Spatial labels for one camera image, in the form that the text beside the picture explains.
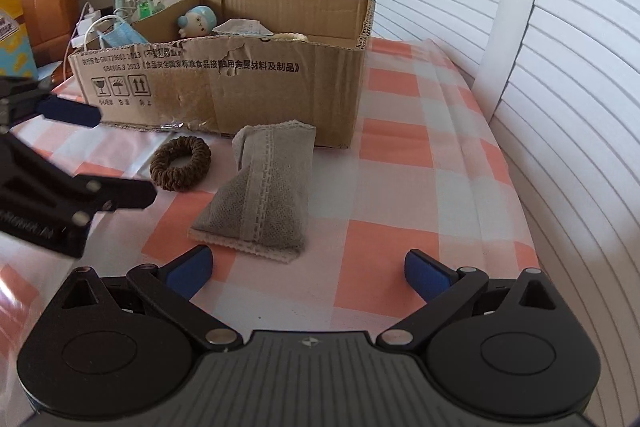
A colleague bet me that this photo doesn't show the brown scrunchie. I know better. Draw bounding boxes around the brown scrunchie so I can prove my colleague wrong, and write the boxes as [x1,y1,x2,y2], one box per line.
[149,135,212,192]

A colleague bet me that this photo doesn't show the blue surgical face mask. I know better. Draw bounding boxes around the blue surgical face mask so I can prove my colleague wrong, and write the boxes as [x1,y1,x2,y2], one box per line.
[98,15,150,49]

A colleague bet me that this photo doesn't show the grey fabric pouch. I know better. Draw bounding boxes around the grey fabric pouch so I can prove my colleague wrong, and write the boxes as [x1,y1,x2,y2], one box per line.
[189,120,317,263]

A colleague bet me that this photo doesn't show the blue white plush toy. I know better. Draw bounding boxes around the blue white plush toy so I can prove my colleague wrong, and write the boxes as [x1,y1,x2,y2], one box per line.
[177,5,217,38]

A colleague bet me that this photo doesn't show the blue white sachet with tassel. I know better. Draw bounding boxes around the blue white sachet with tassel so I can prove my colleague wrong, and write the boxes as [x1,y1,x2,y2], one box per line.
[212,18,273,38]

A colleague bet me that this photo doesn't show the cream knitted scrunchie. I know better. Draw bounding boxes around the cream knitted scrunchie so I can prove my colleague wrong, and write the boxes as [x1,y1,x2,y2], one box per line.
[269,32,308,42]

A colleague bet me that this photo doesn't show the yellow blue snack bag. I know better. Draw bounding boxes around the yellow blue snack bag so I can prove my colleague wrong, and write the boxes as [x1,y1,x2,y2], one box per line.
[0,0,38,79]

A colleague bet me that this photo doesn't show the white power strip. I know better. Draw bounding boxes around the white power strip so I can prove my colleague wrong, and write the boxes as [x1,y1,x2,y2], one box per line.
[70,2,111,50]

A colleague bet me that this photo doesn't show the checkered pink white tablecloth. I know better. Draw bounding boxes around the checkered pink white tablecloth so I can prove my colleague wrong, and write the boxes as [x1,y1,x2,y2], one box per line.
[1,39,538,363]

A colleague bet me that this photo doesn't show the green sanitizer bottle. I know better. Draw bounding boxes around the green sanitizer bottle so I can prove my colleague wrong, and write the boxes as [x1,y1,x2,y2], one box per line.
[138,0,165,20]

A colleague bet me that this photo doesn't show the white louvered closet door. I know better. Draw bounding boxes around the white louvered closet door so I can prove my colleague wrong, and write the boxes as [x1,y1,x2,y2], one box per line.
[373,0,639,426]

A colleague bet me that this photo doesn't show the brown cardboard box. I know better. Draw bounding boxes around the brown cardboard box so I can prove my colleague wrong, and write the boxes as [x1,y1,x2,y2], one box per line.
[70,0,375,148]

